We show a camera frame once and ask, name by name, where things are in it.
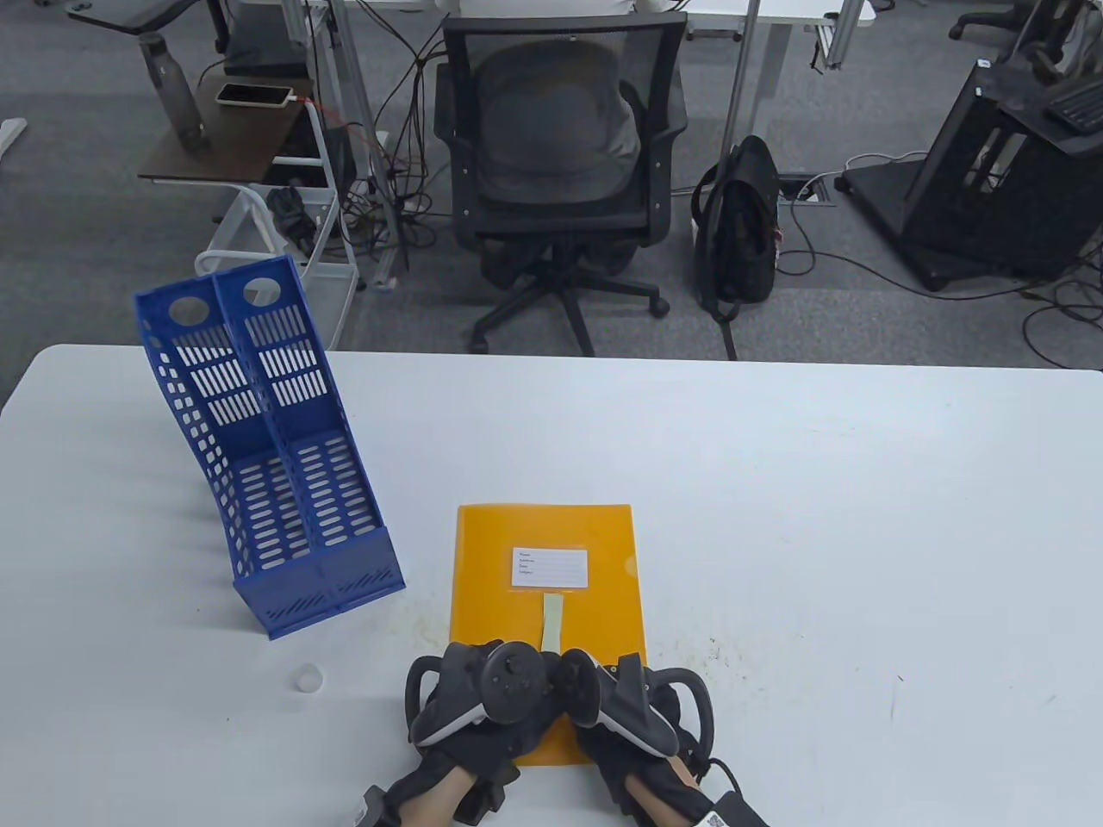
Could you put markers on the person's left hand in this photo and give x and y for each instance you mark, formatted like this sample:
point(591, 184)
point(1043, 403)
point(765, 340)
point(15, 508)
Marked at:
point(491, 745)

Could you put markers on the person's right hand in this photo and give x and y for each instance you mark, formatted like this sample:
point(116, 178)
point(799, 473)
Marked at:
point(603, 758)

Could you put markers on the pale green sticky note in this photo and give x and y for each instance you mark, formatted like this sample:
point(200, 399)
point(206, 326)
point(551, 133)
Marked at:
point(552, 622)

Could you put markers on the orange L-shaped folder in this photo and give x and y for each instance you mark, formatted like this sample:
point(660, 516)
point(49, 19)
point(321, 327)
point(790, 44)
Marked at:
point(491, 586)

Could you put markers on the translucent glue stick cap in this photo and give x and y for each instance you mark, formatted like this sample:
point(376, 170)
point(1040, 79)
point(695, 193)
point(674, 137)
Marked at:
point(308, 679)

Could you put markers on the person's right forearm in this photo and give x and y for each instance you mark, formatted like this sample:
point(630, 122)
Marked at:
point(659, 797)

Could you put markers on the person's left forearm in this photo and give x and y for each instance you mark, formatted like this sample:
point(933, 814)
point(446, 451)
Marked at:
point(435, 801)

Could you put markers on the black right hand controller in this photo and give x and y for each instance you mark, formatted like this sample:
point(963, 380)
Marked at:
point(638, 706)

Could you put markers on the black hand controller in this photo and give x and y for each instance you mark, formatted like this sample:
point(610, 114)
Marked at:
point(513, 680)
point(638, 706)

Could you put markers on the black left hand controller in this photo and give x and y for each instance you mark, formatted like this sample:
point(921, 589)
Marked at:
point(513, 680)

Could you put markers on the white lined label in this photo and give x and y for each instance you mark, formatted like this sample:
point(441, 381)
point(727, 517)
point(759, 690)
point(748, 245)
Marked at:
point(550, 568)

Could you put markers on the blue plastic file rack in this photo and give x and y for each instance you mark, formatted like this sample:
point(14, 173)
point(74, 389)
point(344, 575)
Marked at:
point(327, 577)

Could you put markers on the black backpack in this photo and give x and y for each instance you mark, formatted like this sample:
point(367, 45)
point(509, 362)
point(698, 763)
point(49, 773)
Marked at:
point(741, 233)

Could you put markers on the metal floor outlet box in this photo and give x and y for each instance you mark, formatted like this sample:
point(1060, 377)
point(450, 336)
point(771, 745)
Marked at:
point(814, 191)

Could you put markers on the silver desk leg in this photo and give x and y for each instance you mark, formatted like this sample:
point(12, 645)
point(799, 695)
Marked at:
point(365, 129)

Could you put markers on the black mesh office chair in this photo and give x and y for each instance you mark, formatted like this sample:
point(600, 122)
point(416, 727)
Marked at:
point(560, 103)

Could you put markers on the brown side table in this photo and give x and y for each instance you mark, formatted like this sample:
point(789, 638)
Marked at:
point(233, 142)

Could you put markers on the black equipment stand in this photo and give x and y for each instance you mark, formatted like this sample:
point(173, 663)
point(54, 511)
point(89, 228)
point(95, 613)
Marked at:
point(956, 198)

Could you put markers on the silver metal pole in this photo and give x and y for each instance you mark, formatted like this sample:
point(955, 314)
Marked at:
point(741, 86)

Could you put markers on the white smartphone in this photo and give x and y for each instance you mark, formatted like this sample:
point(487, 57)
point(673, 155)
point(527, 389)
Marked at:
point(252, 95)

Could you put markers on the dark grey water bottle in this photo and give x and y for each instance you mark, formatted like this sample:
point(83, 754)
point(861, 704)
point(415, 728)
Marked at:
point(172, 95)

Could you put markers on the white desk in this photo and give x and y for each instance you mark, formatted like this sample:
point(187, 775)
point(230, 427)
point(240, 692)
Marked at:
point(775, 10)

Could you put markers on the white desk foot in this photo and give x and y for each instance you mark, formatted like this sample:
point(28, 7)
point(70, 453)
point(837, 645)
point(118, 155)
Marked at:
point(9, 133)

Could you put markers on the black keyboard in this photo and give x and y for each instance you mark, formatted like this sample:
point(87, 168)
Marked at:
point(1077, 108)

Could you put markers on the dark grey desk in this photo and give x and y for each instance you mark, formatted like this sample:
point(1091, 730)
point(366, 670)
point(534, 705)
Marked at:
point(121, 13)

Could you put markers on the black swivel chair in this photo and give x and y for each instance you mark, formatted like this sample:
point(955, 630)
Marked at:
point(982, 21)

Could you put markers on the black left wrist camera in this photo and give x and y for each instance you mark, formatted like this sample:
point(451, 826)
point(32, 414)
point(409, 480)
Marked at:
point(370, 810)

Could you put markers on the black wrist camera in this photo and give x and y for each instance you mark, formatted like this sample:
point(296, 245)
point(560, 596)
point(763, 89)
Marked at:
point(370, 810)
point(732, 814)

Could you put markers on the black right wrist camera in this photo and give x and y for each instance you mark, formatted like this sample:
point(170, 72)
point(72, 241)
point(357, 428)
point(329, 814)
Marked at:
point(732, 814)

